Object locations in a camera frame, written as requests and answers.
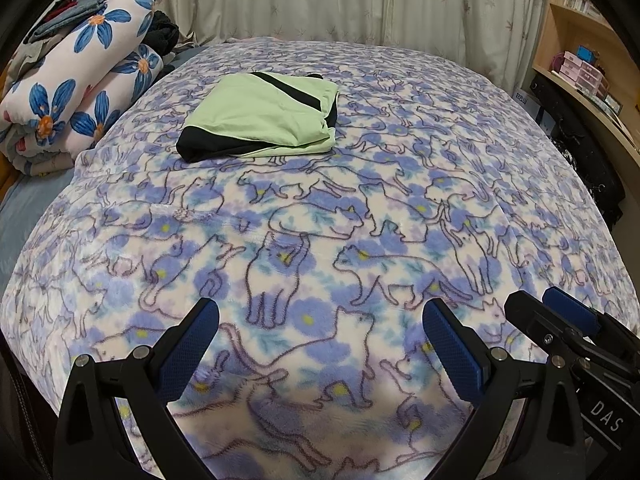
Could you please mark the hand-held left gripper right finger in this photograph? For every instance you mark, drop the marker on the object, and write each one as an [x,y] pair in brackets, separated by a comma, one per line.
[455,355]

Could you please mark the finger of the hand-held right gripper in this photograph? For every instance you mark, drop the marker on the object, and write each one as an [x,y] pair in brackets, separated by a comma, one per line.
[530,317]
[575,310]

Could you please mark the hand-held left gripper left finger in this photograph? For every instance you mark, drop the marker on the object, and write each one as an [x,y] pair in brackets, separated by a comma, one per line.
[192,355]

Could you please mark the green and black hoodie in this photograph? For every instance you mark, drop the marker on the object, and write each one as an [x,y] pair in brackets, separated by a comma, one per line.
[260,115]

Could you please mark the dark clothes heap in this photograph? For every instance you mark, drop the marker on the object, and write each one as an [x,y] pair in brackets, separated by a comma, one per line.
[162,35]

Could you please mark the pile of grey clothes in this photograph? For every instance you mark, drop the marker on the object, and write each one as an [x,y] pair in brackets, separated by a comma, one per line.
[65,20]

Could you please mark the black bag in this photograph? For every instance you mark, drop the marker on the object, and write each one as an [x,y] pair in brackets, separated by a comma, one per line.
[580,160]

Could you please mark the cat print fleece blanket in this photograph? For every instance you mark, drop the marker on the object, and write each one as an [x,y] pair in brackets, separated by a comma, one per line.
[320,240]

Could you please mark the small printed box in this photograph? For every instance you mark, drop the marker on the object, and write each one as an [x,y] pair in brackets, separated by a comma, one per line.
[612,102]

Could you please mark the white cardboard box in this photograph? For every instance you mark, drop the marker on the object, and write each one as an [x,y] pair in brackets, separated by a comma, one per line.
[527,102]

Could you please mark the grey blue bed sheet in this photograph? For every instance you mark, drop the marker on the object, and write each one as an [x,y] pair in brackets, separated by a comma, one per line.
[25,210]

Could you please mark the pink drawer box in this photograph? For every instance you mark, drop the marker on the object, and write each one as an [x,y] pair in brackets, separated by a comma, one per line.
[592,80]
[567,65]

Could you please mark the small blue box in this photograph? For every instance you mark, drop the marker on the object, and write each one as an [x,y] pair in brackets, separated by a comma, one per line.
[587,54]

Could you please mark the light wooden shelf unit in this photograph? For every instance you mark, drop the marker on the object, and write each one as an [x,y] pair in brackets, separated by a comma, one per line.
[565,30]

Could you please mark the folded blue flower blanket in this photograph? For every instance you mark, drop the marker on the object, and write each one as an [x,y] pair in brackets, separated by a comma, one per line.
[70,90]

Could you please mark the cream leaf print curtain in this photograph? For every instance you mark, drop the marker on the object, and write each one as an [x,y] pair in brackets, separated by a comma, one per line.
[300,0]

